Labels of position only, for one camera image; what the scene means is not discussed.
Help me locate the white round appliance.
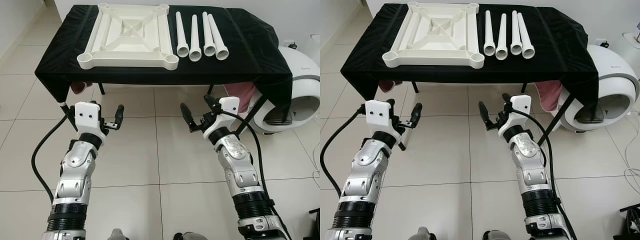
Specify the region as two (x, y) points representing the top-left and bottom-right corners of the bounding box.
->
(558, 44), (640, 133)
(252, 46), (321, 135)

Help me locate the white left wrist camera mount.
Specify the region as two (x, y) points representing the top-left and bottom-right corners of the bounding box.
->
(365, 99), (398, 138)
(73, 101), (108, 136)

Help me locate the white plastic table top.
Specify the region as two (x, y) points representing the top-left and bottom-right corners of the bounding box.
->
(76, 2), (180, 71)
(381, 1), (486, 70)

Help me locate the black furniture piece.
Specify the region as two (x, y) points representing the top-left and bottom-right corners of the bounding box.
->
(619, 202), (640, 236)
(309, 207), (321, 236)

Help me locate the black tablecloth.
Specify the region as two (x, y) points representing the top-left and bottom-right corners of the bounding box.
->
(34, 4), (293, 121)
(340, 4), (599, 118)

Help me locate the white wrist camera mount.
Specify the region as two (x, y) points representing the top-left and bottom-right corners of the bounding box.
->
(205, 96), (241, 138)
(500, 94), (532, 133)
(365, 99), (398, 138)
(73, 101), (108, 136)

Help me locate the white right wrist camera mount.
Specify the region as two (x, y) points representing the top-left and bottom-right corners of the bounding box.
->
(205, 96), (241, 138)
(500, 94), (532, 133)

